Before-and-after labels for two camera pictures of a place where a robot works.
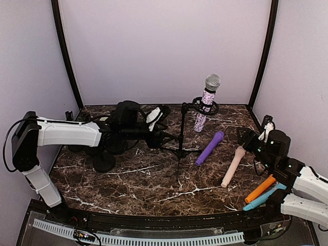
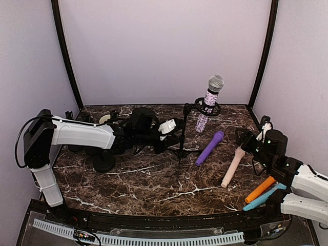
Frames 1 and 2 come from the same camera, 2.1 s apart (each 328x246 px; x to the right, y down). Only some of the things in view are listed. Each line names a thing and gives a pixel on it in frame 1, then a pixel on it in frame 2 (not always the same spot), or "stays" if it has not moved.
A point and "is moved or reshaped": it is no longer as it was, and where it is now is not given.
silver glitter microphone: (212, 81) is moved or reshaped
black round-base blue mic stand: (94, 151) → (87, 117)
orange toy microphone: (269, 182) stays
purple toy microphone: (210, 147) stays
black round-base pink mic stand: (104, 162) stays
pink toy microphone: (240, 152) stays
